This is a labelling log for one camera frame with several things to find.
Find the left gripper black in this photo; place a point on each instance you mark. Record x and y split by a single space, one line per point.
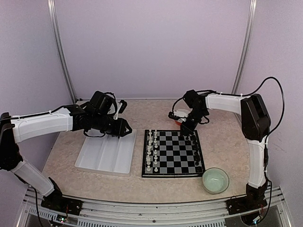
120 130

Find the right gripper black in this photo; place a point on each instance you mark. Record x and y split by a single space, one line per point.
190 129

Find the black bishop piece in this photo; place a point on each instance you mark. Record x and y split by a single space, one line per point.
195 147

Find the white plastic compartment tray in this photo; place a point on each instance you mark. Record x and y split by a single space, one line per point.
108 155

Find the black white chessboard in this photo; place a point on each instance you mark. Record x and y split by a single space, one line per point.
175 158

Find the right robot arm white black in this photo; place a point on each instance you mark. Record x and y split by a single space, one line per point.
255 126

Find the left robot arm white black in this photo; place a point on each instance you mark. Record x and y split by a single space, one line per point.
100 113

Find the red white bowl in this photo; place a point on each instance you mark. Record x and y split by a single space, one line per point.
186 111

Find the green glass bowl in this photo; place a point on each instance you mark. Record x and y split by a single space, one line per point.
215 180

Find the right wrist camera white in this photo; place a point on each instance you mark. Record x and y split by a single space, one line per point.
178 116

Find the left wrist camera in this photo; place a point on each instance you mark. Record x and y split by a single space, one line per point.
119 108

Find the front aluminium rail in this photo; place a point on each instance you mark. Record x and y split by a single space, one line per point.
97 213

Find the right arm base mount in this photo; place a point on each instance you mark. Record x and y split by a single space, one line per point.
236 205

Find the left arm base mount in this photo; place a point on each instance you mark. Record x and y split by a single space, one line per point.
55 201

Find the right aluminium frame post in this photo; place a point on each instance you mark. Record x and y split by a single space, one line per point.
245 46

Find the aluminium frame post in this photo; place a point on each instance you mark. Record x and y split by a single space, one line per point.
59 46
245 46

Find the left aluminium frame post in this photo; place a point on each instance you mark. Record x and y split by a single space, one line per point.
59 46

